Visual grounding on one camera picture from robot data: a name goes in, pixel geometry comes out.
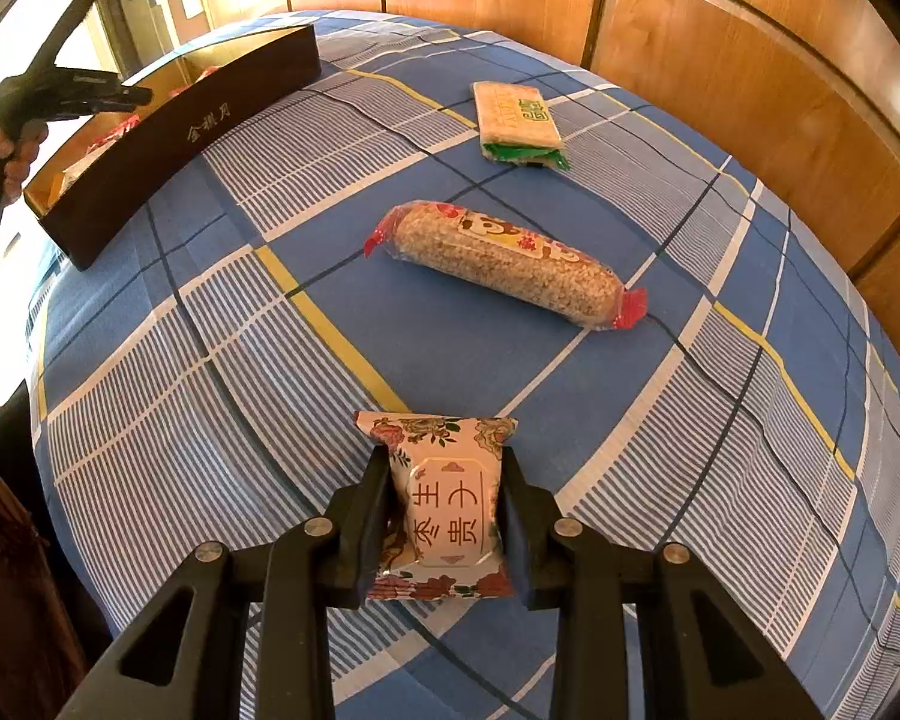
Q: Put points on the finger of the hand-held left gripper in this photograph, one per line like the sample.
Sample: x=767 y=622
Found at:
x=112 y=94

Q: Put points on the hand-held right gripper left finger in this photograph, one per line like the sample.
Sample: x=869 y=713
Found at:
x=371 y=540

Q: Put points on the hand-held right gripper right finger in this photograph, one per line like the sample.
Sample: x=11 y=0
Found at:
x=516 y=540

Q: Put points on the floral white snack packet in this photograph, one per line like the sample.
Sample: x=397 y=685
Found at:
x=450 y=495

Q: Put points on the dark brown box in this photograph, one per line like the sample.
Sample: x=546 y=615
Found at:
x=195 y=135

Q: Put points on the person's left hand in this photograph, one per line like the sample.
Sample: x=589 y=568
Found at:
x=30 y=157

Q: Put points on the long red snack packet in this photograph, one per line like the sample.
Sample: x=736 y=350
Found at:
x=112 y=133

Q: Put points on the beige snack packet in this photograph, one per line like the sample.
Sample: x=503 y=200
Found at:
x=73 y=174

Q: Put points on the red crinkled snack bag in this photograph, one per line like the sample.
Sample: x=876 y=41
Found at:
x=204 y=74

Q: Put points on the wooden door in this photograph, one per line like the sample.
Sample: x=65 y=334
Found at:
x=139 y=0

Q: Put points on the blue plaid bedsheet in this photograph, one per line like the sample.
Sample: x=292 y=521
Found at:
x=645 y=465

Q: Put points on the grain roll clear packet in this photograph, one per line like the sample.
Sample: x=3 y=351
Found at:
x=495 y=270

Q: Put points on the dark cloth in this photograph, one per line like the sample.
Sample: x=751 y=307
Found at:
x=15 y=577

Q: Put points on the yellow cracker packet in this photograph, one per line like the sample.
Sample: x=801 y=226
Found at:
x=514 y=116

